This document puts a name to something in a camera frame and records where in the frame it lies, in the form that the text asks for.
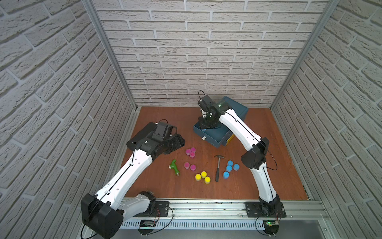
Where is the teal top drawer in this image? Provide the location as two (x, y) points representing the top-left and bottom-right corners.
(193, 117), (233, 148)

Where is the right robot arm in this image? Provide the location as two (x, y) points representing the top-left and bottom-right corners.
(198, 95), (280, 215)

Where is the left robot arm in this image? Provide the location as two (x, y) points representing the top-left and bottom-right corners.
(81, 122), (185, 239)

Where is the teal drawer cabinet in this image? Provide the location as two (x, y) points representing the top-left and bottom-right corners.
(207, 95), (250, 147)

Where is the black tool case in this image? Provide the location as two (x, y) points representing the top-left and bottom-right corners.
(126, 122), (157, 150)

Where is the green toy drill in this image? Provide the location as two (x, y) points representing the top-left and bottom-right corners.
(169, 159), (180, 176)

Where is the steel claw hammer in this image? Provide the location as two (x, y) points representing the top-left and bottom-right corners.
(215, 155), (224, 182)

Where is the left controller box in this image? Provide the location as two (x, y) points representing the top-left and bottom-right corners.
(138, 220), (157, 236)

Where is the controller box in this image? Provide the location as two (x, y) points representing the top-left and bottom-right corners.
(263, 220), (279, 236)
(138, 220), (157, 236)

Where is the right controller box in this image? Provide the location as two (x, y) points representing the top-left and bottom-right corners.
(263, 220), (279, 236)

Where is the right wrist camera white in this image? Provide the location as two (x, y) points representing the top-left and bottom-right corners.
(201, 109), (207, 118)

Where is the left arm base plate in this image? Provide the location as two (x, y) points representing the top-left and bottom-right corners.
(135, 201), (169, 217)

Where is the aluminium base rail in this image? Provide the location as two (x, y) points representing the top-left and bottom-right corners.
(121, 199), (330, 232)

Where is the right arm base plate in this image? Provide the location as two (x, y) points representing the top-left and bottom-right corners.
(244, 201), (287, 218)

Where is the right corner aluminium post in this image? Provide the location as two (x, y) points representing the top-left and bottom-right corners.
(270, 0), (340, 111)

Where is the corner aluminium post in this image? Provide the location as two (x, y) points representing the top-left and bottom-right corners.
(83, 0), (138, 111)
(270, 0), (340, 111)

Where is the left corner aluminium post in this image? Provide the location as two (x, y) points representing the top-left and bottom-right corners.
(83, 0), (138, 111)

